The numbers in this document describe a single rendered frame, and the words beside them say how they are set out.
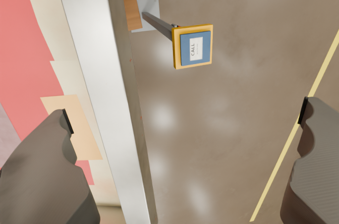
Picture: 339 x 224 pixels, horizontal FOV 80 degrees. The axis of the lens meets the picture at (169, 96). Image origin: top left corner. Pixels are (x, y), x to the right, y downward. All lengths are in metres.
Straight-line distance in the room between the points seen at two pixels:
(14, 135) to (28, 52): 0.14
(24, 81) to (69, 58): 0.07
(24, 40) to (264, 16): 1.90
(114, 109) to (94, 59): 0.05
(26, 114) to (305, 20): 2.26
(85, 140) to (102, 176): 0.07
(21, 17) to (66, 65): 0.06
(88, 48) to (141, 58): 1.46
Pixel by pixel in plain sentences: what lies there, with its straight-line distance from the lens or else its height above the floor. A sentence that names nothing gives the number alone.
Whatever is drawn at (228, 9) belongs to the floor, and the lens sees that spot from 1.82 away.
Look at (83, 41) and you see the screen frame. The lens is 0.19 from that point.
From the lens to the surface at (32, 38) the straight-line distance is 0.26.
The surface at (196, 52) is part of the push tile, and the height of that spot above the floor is 0.97.
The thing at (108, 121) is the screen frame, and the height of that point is 1.38.
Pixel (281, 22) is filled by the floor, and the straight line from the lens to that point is 2.16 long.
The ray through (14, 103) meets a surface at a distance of 0.32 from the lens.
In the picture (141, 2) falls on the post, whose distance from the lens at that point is 1.57.
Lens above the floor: 1.56
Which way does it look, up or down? 58 degrees down
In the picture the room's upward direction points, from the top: 149 degrees clockwise
